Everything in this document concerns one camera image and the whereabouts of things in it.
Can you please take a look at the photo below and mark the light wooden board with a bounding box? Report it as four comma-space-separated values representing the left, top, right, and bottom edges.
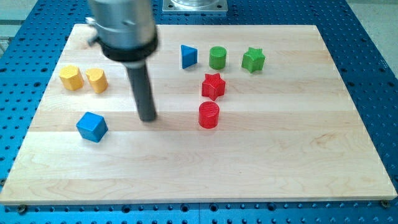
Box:
1, 24, 397, 205

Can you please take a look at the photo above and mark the blue triangle block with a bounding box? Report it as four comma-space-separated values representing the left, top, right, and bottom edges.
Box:
180, 45, 198, 69

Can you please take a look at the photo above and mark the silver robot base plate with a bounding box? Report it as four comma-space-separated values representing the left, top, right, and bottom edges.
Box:
162, 0, 228, 12

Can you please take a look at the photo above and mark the yellow hexagon block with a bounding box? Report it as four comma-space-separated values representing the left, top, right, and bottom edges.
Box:
59, 65, 84, 91

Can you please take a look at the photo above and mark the yellow heart block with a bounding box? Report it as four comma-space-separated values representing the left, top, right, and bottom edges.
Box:
85, 68, 108, 93

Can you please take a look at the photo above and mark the red cylinder block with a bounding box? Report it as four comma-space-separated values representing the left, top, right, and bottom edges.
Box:
198, 101, 220, 129

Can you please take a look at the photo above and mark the blue perforated metal table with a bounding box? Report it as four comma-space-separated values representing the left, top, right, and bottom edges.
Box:
1, 1, 397, 223

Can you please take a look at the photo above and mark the green cylinder block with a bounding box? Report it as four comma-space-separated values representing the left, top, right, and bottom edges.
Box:
209, 46, 227, 70

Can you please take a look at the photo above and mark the green star block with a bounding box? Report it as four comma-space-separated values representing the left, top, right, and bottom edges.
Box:
241, 47, 266, 73

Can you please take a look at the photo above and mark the blue cube block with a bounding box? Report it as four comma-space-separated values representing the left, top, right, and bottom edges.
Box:
76, 112, 108, 142

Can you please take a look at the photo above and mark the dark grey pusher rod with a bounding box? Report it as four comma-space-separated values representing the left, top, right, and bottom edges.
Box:
124, 60, 157, 122

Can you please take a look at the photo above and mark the red star block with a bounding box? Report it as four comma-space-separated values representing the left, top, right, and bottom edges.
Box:
201, 73, 226, 101

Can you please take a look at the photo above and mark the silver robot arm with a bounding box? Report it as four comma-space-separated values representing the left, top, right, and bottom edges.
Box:
86, 0, 158, 122

